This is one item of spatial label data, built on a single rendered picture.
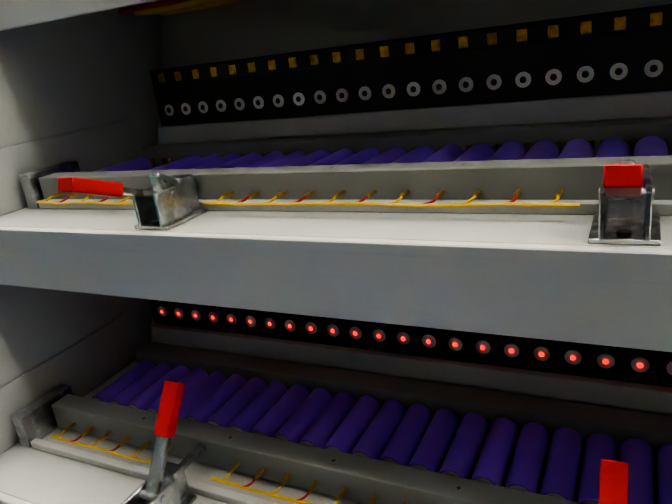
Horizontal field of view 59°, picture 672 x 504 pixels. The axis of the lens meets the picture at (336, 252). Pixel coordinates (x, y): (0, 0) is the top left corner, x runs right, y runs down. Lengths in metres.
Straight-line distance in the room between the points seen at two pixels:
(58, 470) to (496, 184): 0.38
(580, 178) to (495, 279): 0.07
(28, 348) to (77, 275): 0.14
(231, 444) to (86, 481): 0.12
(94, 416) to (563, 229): 0.38
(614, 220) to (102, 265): 0.31
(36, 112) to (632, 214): 0.46
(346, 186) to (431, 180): 0.05
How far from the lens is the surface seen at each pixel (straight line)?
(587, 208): 0.32
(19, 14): 0.53
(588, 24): 0.45
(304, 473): 0.42
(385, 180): 0.35
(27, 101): 0.57
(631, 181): 0.22
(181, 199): 0.40
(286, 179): 0.38
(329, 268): 0.31
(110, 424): 0.52
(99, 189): 0.36
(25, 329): 0.56
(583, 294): 0.28
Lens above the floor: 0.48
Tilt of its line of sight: 1 degrees down
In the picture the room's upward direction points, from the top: 2 degrees clockwise
